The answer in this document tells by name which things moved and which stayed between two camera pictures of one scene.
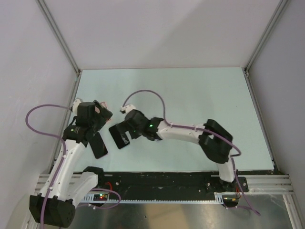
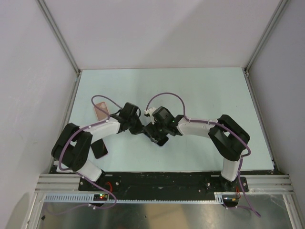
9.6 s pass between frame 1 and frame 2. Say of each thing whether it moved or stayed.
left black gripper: moved
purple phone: moved
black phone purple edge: stayed
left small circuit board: stayed
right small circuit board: stayed
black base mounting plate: stayed
